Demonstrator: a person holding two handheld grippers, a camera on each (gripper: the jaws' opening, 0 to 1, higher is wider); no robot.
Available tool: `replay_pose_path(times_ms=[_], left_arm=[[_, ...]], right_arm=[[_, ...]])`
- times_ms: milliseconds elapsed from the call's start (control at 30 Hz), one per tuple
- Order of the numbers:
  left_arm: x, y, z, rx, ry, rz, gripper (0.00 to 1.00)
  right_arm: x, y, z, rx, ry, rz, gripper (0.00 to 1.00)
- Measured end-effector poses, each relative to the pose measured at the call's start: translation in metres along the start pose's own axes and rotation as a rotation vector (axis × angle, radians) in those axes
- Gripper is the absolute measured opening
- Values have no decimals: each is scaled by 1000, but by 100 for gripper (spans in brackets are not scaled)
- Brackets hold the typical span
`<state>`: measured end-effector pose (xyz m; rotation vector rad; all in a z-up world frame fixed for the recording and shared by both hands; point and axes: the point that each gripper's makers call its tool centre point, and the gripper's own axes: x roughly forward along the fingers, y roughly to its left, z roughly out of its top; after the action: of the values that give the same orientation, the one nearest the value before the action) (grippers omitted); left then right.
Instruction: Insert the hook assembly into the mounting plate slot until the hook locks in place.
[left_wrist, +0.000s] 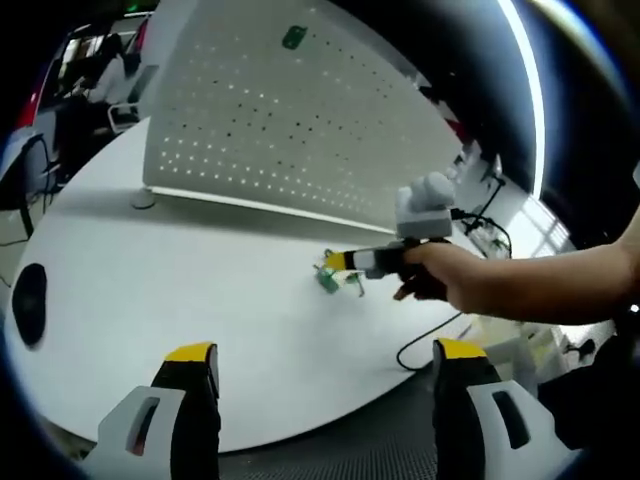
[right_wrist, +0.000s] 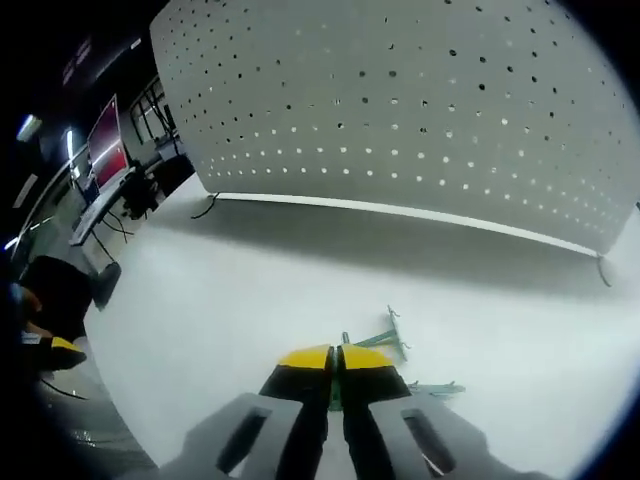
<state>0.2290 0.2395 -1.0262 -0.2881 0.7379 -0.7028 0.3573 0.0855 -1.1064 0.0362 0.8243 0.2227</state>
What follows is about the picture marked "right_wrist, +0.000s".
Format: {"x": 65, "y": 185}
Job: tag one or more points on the white perforated mounting plate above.
{"x": 375, "y": 110}

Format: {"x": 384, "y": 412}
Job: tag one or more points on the black computer mouse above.
{"x": 112, "y": 285}

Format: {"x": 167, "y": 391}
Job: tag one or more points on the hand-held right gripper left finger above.
{"x": 260, "y": 440}

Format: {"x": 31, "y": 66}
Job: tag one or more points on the dark cloth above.
{"x": 60, "y": 290}

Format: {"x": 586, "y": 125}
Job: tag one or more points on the open laptop with red screen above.
{"x": 107, "y": 145}

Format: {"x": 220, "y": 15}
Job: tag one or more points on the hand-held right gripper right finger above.
{"x": 400, "y": 440}

